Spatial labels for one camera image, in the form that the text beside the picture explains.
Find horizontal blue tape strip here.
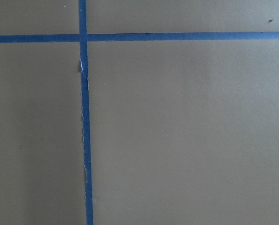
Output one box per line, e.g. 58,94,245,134
0,31,279,43

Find vertical blue tape strip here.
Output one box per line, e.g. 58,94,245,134
78,0,94,225

